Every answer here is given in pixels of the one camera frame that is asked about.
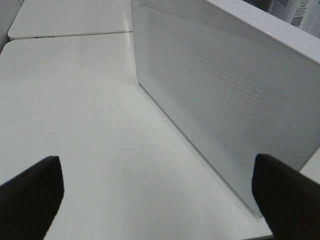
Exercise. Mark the white adjacent table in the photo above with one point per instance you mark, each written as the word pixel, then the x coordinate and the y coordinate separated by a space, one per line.
pixel 64 18

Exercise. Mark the white microwave door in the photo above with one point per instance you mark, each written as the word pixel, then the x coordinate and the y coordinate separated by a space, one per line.
pixel 234 79

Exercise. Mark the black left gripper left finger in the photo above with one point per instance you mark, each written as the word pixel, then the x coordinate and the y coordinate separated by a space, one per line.
pixel 30 201

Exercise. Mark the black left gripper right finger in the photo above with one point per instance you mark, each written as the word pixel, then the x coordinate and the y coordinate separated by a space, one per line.
pixel 288 200

